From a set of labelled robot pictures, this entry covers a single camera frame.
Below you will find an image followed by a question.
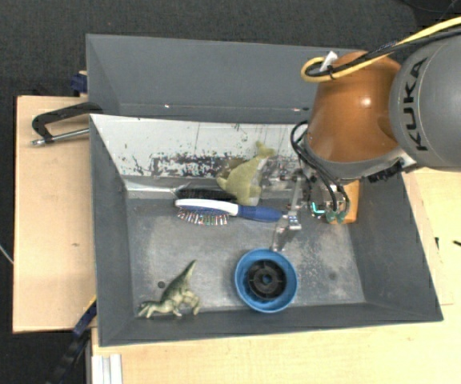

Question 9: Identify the blue round plastic spool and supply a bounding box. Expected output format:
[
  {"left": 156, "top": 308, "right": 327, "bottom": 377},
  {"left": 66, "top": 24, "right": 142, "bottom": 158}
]
[{"left": 234, "top": 247, "right": 299, "bottom": 314}]

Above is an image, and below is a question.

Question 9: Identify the green plush toy animal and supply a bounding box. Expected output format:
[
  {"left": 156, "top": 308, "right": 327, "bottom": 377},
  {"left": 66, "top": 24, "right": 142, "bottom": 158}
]
[{"left": 215, "top": 139, "right": 277, "bottom": 207}]

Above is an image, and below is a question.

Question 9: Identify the grey metal bin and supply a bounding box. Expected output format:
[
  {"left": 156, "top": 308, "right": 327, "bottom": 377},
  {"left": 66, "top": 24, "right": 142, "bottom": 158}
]
[{"left": 85, "top": 33, "right": 444, "bottom": 348}]

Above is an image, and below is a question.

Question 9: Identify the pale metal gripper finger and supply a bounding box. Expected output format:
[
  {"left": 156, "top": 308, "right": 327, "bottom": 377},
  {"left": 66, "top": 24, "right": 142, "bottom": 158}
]
[
  {"left": 287, "top": 175, "right": 305, "bottom": 215},
  {"left": 271, "top": 213, "right": 303, "bottom": 253}
]

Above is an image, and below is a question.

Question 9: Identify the pale wood board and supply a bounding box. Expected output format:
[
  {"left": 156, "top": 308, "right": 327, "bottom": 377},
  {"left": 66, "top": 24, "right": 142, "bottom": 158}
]
[{"left": 12, "top": 94, "right": 98, "bottom": 334}]

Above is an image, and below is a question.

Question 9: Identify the blue and white hairbrush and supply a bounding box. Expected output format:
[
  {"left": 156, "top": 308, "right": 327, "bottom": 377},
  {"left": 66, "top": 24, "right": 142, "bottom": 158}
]
[{"left": 173, "top": 187, "right": 284, "bottom": 228}]

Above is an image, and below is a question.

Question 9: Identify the green toy dinosaur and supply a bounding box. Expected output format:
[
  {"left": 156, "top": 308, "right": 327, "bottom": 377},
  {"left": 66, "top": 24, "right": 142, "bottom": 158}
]
[{"left": 137, "top": 258, "right": 202, "bottom": 320}]

